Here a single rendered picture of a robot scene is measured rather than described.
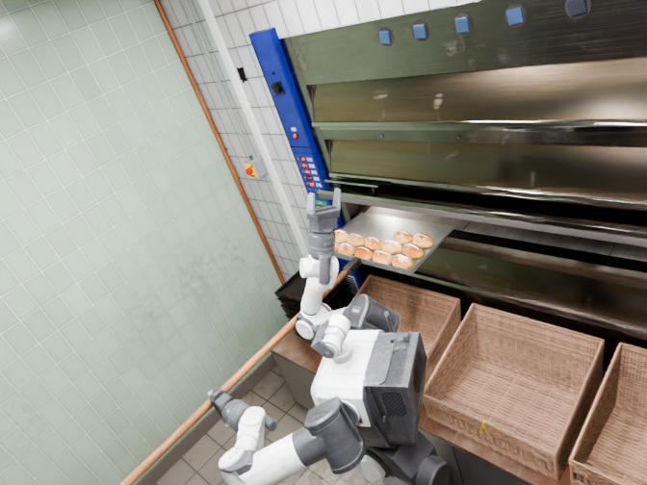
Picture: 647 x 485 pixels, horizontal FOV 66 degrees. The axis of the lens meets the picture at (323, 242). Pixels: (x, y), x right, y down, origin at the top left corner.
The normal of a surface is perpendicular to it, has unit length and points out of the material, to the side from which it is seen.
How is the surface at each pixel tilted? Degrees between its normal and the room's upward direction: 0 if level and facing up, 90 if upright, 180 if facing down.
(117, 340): 90
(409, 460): 45
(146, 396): 90
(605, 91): 70
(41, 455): 90
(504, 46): 90
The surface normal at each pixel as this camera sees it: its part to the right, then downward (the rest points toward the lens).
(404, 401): -0.29, 0.58
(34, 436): 0.69, 0.17
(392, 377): -0.31, -0.81
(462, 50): -0.65, 0.56
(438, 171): -0.72, 0.25
